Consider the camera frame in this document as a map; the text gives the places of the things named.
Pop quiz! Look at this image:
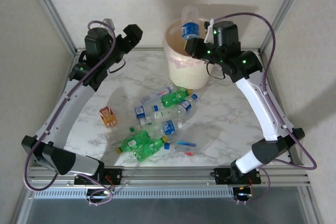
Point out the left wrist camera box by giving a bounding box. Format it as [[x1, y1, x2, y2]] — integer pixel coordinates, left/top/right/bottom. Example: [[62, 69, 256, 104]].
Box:
[[103, 18, 116, 32]]

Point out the aluminium table edge rail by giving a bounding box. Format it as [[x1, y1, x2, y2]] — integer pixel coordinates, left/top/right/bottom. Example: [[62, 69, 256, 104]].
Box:
[[76, 47, 260, 52], [258, 50, 302, 167], [59, 50, 81, 104]]

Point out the clear bottle pink label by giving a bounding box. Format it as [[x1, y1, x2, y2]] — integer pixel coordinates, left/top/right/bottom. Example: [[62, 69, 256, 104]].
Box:
[[140, 84, 174, 105]]

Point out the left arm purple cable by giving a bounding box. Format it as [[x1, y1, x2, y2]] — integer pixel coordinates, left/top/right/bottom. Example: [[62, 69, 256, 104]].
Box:
[[25, 20, 118, 206]]

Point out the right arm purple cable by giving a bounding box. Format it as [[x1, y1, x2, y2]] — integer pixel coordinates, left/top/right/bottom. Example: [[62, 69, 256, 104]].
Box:
[[212, 12, 318, 206]]

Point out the aluminium frame leg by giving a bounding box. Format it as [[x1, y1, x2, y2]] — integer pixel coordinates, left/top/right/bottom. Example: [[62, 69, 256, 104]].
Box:
[[299, 186, 325, 224], [10, 186, 36, 224]]

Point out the orange juice carton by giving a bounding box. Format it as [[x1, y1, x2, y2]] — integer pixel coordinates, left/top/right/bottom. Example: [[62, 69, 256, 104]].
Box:
[[99, 105, 118, 130]]

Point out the clear bottle green white label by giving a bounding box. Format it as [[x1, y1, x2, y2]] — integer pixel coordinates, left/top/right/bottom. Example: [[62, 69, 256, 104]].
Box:
[[153, 109, 184, 120]]

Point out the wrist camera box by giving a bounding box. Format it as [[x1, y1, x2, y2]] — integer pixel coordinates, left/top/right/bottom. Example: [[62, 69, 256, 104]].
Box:
[[203, 18, 216, 44], [103, 18, 116, 32]]

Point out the cream plastic waste bin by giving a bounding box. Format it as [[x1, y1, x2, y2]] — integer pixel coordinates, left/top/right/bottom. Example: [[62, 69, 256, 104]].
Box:
[[162, 20, 224, 90]]

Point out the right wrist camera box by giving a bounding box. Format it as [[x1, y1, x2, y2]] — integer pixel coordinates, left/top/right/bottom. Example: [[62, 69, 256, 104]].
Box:
[[203, 18, 216, 44]]

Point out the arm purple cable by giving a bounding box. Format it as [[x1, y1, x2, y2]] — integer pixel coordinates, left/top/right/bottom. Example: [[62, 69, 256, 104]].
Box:
[[25, 20, 118, 206], [212, 12, 318, 206]]

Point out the clear bottle large blue label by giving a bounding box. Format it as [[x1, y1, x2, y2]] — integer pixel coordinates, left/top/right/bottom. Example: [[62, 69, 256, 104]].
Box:
[[181, 5, 201, 41]]

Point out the green soda bottle yellow cap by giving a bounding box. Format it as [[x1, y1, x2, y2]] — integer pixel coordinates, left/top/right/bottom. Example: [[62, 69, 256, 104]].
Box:
[[132, 136, 169, 162], [116, 129, 152, 156], [160, 87, 193, 109]]

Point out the slotted grey cable duct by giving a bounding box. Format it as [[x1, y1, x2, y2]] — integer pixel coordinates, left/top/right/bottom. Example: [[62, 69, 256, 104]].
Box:
[[34, 188, 237, 199]]

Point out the pink plastic bin liner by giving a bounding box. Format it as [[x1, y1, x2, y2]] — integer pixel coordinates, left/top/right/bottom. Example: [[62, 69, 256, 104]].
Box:
[[162, 22, 221, 70]]

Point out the aluminium frame post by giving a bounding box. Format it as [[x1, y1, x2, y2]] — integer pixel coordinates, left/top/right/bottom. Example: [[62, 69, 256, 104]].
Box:
[[23, 0, 81, 55], [258, 0, 312, 53]]

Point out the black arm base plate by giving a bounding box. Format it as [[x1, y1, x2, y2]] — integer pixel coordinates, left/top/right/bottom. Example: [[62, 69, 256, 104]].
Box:
[[214, 167, 263, 185], [74, 168, 123, 186]]

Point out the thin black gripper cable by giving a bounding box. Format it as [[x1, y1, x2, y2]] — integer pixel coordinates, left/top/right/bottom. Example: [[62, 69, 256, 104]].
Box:
[[108, 58, 127, 74], [206, 61, 226, 80]]

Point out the wide aluminium mounting rail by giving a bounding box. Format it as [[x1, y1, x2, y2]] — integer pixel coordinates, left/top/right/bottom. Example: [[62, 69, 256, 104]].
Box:
[[26, 165, 312, 188]]

